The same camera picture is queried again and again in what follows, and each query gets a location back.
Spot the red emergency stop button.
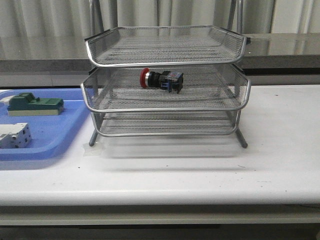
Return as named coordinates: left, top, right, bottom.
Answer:
left=139, top=67, right=184, bottom=94

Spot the clear tape patch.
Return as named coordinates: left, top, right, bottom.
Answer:
left=83, top=142, right=105, bottom=157

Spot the blue plastic tray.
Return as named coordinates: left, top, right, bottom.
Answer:
left=0, top=88, right=89, bottom=161

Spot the grey stone counter ledge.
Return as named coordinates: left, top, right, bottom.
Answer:
left=0, top=33, right=320, bottom=73

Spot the silver rack frame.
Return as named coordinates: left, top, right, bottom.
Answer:
left=88, top=0, right=251, bottom=149

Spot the green and beige switch block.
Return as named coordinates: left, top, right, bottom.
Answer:
left=7, top=92, right=64, bottom=117

